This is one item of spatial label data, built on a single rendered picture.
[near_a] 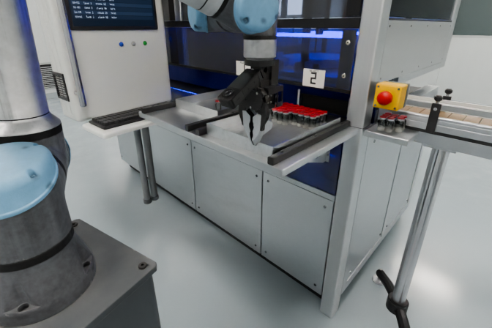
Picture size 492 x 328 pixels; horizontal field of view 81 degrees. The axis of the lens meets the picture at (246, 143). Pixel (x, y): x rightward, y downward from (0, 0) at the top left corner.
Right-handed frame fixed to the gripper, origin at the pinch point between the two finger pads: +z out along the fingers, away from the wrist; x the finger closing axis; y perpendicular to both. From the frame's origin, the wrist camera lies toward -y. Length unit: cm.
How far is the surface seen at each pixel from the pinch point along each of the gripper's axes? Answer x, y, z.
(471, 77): 14, 498, 46
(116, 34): 89, 7, -23
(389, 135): -20.6, 38.9, 3.7
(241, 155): 2.6, -1.6, 4.3
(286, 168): -10.8, 0.1, 3.7
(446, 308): -48, 80, 92
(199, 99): 54, 24, 2
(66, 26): 81, -14, -27
